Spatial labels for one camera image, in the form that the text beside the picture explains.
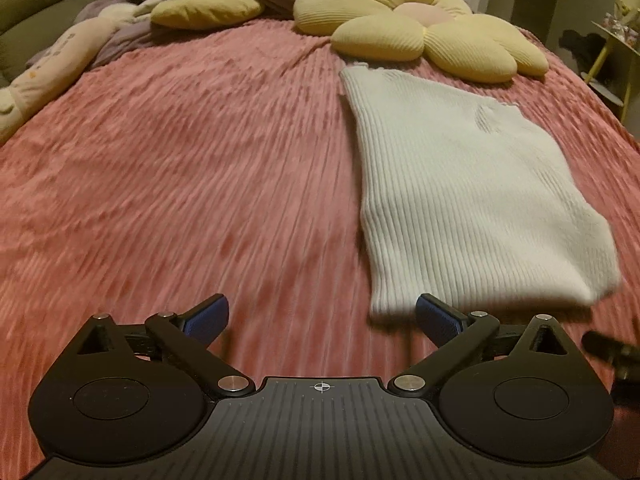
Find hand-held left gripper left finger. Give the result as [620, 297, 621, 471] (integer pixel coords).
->
[75, 294, 253, 398]

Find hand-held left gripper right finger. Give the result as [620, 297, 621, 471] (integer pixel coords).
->
[392, 294, 573, 395]

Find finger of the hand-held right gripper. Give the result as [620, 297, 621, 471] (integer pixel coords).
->
[582, 330, 640, 361]

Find white ribbed knit sweater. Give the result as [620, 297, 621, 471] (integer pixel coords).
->
[339, 62, 622, 318]

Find pink ribbed bedspread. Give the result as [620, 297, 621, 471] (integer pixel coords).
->
[0, 10, 640, 461]

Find yellow side table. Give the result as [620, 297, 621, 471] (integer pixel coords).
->
[580, 20, 640, 121]

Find cream plush toy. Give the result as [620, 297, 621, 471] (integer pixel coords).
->
[0, 0, 163, 143]

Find yellow flower-shaped pillow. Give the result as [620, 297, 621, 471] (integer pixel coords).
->
[292, 0, 551, 84]

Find small yellow leaf pillow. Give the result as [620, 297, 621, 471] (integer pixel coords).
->
[150, 0, 266, 31]

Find wrapped flower bouquet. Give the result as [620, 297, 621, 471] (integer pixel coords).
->
[602, 0, 640, 43]

